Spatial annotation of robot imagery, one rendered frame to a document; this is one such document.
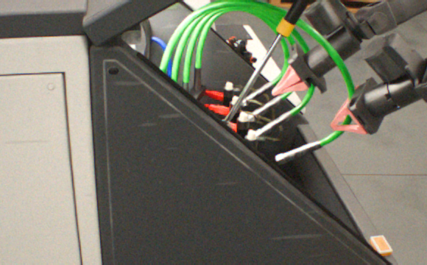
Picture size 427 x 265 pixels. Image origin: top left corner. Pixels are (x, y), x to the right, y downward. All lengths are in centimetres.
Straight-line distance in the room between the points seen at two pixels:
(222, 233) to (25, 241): 30
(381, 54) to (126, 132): 43
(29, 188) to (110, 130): 15
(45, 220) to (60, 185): 7
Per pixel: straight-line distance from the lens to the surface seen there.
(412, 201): 310
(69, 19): 69
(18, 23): 69
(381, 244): 120
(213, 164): 79
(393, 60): 94
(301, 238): 92
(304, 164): 155
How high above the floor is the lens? 171
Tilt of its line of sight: 30 degrees down
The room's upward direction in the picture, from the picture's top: 4 degrees clockwise
